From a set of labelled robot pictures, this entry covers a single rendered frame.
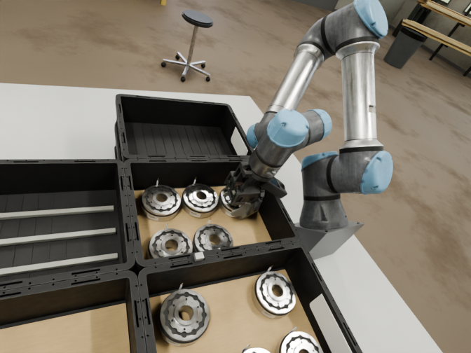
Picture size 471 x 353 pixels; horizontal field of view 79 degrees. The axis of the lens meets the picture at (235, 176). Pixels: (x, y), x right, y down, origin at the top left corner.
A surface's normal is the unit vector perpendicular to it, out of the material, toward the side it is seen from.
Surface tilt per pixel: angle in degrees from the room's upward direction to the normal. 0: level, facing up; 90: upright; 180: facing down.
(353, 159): 73
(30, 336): 0
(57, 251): 0
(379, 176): 52
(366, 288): 0
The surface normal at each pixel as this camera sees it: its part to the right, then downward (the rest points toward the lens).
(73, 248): 0.31, -0.68
